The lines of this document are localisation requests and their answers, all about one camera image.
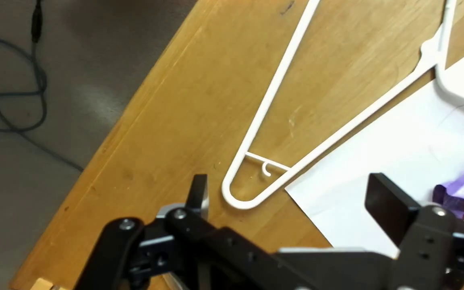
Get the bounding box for purple candy wrapper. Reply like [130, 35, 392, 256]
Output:
[433, 164, 464, 220]

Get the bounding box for white plastic clothing hanger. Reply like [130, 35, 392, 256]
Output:
[222, 0, 464, 210]

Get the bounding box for grey cable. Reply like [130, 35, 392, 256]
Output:
[0, 0, 84, 172]

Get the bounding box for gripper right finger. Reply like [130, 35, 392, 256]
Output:
[364, 172, 464, 290]

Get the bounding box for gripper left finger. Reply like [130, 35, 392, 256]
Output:
[72, 174, 297, 290]

